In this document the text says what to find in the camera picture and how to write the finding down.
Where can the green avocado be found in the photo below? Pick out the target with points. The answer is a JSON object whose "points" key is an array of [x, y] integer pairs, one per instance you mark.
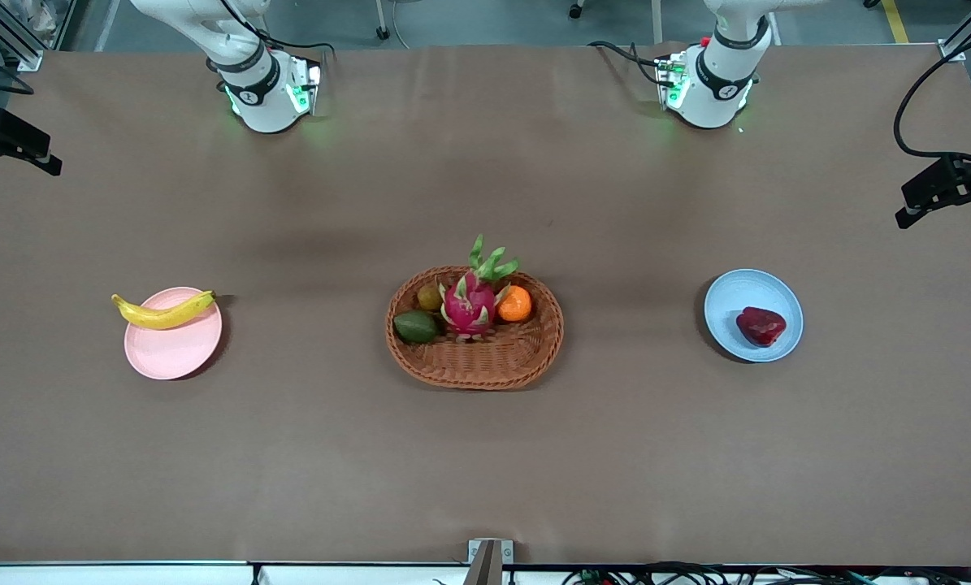
{"points": [[416, 327]]}

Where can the white vertical pole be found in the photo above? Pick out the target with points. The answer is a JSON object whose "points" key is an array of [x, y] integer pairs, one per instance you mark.
{"points": [[656, 20]]}

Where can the brown wicker basket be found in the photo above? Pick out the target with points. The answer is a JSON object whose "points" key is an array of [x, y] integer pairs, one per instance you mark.
{"points": [[485, 361]]}

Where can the brown table cover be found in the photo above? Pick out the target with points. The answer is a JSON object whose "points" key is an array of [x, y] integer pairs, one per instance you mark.
{"points": [[485, 471]]}

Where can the dark red apple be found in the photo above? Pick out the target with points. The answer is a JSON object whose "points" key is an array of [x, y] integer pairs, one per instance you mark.
{"points": [[761, 327]]}

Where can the pink dragon fruit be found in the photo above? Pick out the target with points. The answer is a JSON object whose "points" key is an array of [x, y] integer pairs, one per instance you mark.
{"points": [[469, 305]]}

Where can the orange mandarin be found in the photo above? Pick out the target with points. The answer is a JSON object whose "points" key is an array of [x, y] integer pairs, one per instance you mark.
{"points": [[515, 305]]}

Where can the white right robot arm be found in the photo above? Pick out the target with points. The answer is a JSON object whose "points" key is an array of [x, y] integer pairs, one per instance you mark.
{"points": [[266, 106]]}

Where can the white table edge rail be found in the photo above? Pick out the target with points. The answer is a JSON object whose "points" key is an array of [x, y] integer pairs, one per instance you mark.
{"points": [[87, 574]]}

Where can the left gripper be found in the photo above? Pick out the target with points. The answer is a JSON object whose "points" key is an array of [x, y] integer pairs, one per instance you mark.
{"points": [[958, 174]]}

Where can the pink plate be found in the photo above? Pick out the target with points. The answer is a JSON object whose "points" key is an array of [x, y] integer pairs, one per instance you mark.
{"points": [[172, 353]]}

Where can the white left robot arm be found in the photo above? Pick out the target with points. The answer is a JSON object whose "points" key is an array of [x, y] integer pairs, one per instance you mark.
{"points": [[713, 106]]}

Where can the black caster wheel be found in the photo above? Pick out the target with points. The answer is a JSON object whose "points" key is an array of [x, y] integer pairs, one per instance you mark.
{"points": [[575, 10]]}

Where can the yellow banana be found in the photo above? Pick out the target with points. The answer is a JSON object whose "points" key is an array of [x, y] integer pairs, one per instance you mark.
{"points": [[160, 317]]}

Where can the white stand leg with caster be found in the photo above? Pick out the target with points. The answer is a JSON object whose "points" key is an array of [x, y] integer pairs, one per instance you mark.
{"points": [[380, 16]]}

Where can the brownish green kiwi fruit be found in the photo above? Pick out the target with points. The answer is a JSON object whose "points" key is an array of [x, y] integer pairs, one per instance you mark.
{"points": [[430, 297]]}

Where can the grey metal camera post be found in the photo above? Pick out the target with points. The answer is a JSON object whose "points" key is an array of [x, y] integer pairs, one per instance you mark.
{"points": [[489, 565]]}

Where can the light blue plate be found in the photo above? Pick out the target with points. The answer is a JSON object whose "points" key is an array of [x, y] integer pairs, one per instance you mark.
{"points": [[725, 301]]}

